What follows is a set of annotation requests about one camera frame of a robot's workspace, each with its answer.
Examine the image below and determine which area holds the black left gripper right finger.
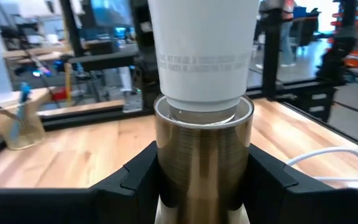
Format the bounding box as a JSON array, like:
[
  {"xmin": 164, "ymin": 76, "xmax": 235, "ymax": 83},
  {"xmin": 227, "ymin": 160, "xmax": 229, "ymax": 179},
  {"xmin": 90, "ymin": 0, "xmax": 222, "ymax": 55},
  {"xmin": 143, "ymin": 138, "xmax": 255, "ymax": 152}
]
[{"xmin": 228, "ymin": 143, "xmax": 358, "ymax": 224}]

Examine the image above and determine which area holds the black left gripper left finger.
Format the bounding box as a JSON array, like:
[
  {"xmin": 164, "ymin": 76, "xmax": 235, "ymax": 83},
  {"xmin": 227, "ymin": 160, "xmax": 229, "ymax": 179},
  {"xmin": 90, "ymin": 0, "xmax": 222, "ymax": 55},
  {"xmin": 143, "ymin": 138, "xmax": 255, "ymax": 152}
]
[{"xmin": 0, "ymin": 141, "xmax": 169, "ymax": 224}]

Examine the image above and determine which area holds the brass lamp socket base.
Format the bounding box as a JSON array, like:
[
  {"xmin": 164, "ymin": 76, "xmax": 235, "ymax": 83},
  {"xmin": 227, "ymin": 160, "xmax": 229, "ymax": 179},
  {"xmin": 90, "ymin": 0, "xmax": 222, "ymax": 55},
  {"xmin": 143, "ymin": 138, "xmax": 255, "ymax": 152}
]
[{"xmin": 153, "ymin": 94, "xmax": 255, "ymax": 224}]

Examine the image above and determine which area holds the yellow pole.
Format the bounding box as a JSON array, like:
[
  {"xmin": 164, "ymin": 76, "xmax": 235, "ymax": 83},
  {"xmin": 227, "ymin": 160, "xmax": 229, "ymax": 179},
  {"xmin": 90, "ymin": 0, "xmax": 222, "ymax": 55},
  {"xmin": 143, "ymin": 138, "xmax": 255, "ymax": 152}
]
[{"xmin": 63, "ymin": 60, "xmax": 73, "ymax": 106}]

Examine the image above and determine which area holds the blue pen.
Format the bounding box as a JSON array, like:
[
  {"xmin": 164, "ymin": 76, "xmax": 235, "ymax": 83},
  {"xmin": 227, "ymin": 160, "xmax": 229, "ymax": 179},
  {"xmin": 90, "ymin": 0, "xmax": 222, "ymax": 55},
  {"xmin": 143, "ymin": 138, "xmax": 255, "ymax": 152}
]
[{"xmin": 9, "ymin": 82, "xmax": 32, "ymax": 141}]

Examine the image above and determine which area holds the person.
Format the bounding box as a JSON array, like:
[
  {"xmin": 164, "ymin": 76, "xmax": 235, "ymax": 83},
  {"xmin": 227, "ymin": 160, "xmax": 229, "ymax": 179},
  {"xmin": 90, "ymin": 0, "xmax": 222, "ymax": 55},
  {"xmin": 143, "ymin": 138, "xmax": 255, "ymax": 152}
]
[{"xmin": 278, "ymin": 0, "xmax": 298, "ymax": 68}]

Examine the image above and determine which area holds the white lamp power cord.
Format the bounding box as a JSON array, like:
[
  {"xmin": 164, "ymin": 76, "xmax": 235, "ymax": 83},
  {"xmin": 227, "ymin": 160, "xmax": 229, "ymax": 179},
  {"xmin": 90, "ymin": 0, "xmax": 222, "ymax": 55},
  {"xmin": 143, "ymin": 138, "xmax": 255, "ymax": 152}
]
[{"xmin": 286, "ymin": 146, "xmax": 358, "ymax": 190}]

